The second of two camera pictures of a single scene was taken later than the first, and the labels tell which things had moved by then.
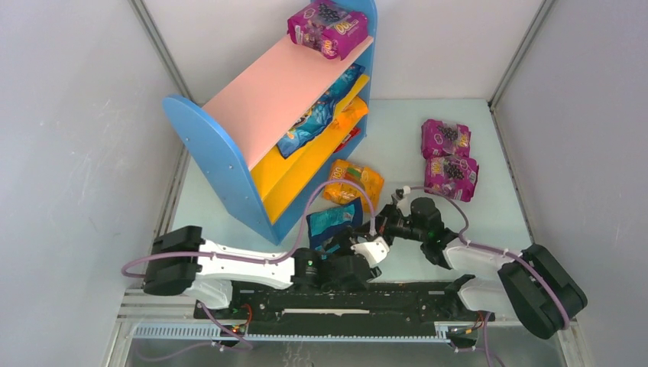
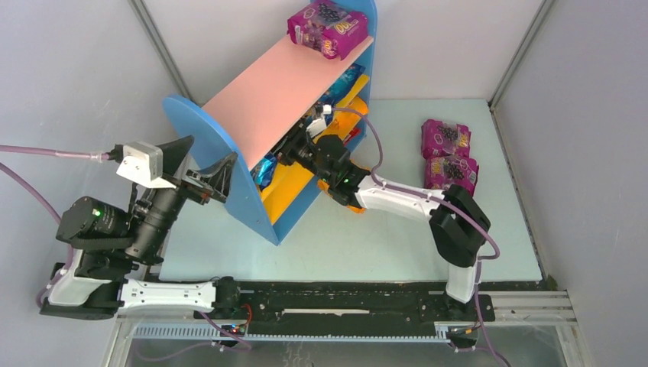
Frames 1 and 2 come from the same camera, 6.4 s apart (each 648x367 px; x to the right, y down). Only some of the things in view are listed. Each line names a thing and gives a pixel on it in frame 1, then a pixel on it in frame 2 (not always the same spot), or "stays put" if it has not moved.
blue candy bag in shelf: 343,85 stays put
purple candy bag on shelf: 327,28 stays put
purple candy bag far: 439,138 stays put
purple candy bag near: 456,177 stays put
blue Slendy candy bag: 322,225 -> 262,173
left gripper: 342,241 -> 192,183
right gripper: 390,222 -> 297,150
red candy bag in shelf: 355,131 stays put
